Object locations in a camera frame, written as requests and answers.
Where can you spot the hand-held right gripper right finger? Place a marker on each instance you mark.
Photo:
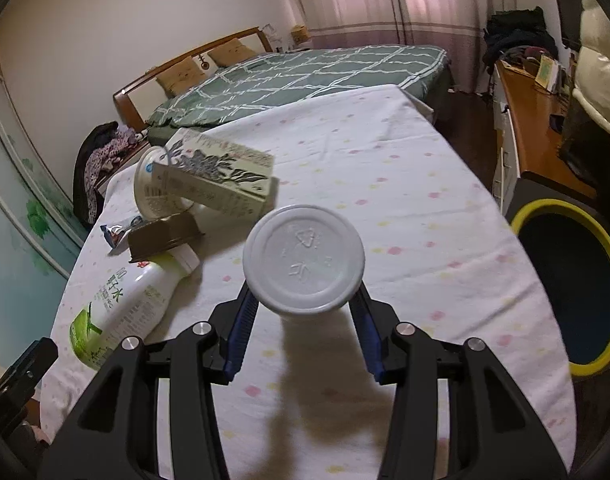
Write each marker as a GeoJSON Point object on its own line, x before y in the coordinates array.
{"type": "Point", "coordinates": [367, 340]}

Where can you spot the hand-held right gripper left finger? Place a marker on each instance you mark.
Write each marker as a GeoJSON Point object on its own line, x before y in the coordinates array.
{"type": "Point", "coordinates": [242, 330]}

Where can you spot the white cup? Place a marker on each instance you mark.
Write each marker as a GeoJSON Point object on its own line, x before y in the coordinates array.
{"type": "Point", "coordinates": [302, 255]}

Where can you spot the white bottle green label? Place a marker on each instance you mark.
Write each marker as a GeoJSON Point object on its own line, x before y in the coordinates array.
{"type": "Point", "coordinates": [120, 305]}

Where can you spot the cream drink carton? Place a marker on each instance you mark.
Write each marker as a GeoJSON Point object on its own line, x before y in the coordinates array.
{"type": "Point", "coordinates": [220, 175]}

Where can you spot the blue white snack wrapper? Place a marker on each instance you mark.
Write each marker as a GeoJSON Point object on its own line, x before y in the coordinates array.
{"type": "Point", "coordinates": [117, 232]}

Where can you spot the white yogurt tub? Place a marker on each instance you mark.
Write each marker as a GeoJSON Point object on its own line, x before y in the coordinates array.
{"type": "Point", "coordinates": [152, 185]}

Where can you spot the dark bin yellow rim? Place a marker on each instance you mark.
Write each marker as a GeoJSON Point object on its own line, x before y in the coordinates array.
{"type": "Point", "coordinates": [570, 285]}

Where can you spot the glass wardrobe sliding door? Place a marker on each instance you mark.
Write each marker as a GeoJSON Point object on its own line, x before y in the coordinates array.
{"type": "Point", "coordinates": [15, 210]}

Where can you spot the floral cloth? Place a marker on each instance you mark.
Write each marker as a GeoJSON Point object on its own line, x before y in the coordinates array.
{"type": "Point", "coordinates": [105, 157]}

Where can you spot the green plaid duvet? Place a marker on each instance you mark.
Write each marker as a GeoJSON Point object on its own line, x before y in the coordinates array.
{"type": "Point", "coordinates": [295, 80]}

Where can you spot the wooden bed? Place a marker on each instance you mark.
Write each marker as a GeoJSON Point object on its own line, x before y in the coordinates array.
{"type": "Point", "coordinates": [130, 97]}

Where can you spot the tan bear pillow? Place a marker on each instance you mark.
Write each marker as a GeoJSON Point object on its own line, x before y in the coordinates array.
{"type": "Point", "coordinates": [230, 52]}
{"type": "Point", "coordinates": [180, 77]}

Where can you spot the wooden desk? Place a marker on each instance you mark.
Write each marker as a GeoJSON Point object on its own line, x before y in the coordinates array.
{"type": "Point", "coordinates": [535, 125]}

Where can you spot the dark hanging cloth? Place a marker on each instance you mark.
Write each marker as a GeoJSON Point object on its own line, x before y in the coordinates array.
{"type": "Point", "coordinates": [585, 135]}

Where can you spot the tan woven basket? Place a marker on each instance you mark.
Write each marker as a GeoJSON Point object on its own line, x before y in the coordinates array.
{"type": "Point", "coordinates": [299, 34]}

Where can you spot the green picture book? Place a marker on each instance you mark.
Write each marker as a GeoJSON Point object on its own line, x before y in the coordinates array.
{"type": "Point", "coordinates": [546, 72]}

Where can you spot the dark clothes pile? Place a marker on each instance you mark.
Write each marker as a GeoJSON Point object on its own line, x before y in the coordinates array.
{"type": "Point", "coordinates": [520, 30]}

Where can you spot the cream puffer jacket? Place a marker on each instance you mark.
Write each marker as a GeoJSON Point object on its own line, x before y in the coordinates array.
{"type": "Point", "coordinates": [602, 35]}

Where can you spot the black television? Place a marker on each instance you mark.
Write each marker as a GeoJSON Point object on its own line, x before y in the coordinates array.
{"type": "Point", "coordinates": [565, 5]}

